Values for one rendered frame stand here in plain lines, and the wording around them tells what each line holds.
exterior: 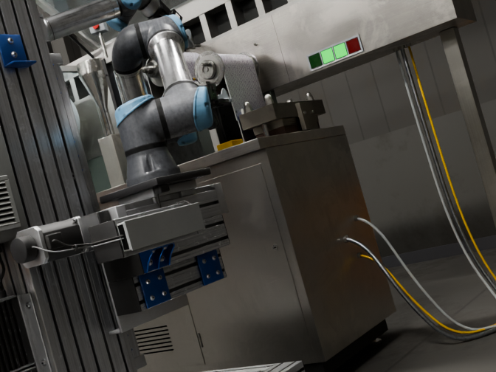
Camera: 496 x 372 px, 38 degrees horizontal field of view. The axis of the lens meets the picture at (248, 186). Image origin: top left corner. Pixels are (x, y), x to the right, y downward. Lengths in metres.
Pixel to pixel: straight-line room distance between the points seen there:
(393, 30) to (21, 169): 1.60
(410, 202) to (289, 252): 2.57
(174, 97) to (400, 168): 3.17
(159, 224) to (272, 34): 1.61
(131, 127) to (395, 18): 1.32
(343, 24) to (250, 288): 1.13
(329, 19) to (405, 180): 2.17
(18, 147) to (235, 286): 1.08
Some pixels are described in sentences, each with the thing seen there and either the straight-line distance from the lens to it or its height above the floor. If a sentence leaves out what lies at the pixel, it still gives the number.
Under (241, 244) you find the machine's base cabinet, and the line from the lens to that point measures 2.61.
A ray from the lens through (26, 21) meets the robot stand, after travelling 2.07.
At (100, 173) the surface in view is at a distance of 3.71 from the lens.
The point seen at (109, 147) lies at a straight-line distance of 3.42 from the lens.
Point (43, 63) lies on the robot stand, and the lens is 2.05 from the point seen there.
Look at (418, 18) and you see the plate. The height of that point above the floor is 1.19.
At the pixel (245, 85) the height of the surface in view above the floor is 1.16.
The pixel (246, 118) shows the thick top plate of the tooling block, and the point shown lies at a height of 1.01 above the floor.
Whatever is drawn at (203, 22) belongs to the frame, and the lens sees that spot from 3.39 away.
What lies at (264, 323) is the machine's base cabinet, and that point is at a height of 0.26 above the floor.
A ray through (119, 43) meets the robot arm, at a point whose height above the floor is 1.28.
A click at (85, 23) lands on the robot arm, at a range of 2.51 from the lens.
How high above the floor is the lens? 0.69
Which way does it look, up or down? 1 degrees up
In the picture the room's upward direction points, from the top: 16 degrees counter-clockwise
